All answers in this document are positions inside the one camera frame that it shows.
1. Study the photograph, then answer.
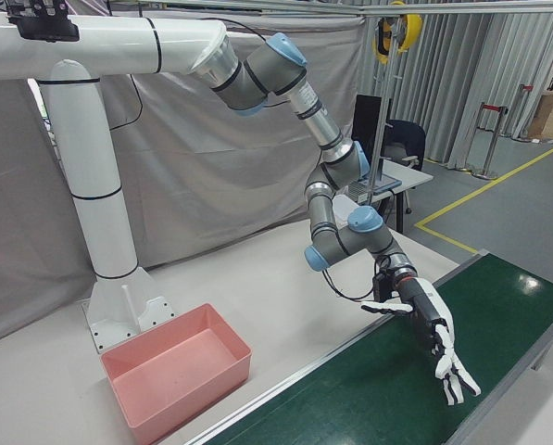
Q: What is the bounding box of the pink plastic basket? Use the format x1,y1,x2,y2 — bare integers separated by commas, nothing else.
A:
100,302,253,445

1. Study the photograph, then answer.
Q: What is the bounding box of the cardboard box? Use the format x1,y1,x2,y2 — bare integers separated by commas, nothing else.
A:
528,91,553,140

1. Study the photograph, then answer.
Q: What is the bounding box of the grey backdrop cloth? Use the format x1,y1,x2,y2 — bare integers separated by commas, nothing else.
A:
0,0,368,350

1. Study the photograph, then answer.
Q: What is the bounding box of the grey laptop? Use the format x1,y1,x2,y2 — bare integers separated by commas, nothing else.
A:
347,178,405,203

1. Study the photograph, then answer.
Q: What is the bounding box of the white desk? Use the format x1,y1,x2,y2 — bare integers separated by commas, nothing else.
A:
333,157,435,234

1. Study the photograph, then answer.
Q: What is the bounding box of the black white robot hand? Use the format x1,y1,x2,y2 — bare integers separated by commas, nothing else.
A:
359,277,482,407

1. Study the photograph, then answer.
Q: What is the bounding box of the green conveyor belt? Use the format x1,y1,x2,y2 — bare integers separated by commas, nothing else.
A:
178,248,553,445

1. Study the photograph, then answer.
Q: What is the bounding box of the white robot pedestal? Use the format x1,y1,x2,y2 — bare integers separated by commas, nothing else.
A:
0,13,229,356

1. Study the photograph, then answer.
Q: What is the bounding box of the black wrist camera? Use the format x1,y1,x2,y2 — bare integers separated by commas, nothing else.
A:
371,267,400,302

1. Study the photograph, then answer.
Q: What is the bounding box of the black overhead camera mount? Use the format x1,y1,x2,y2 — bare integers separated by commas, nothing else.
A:
5,0,81,43

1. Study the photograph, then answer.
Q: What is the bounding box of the grey pleated curtain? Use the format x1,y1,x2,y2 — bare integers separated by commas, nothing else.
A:
396,12,553,171

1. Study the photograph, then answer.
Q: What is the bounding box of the black office chair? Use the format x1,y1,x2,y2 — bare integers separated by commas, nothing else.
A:
382,119,428,173

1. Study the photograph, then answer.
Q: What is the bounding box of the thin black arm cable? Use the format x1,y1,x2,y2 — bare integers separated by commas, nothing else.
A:
320,267,375,301

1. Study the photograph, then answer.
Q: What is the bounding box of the silver stanchion post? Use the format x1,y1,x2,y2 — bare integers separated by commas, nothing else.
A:
471,102,509,181
510,83,535,143

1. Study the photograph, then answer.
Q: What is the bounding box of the grey blue-jointed robot arm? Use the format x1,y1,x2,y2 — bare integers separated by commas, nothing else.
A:
208,32,419,285

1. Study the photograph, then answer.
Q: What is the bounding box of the small black desk monitor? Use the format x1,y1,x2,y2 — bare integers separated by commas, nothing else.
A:
351,94,383,157

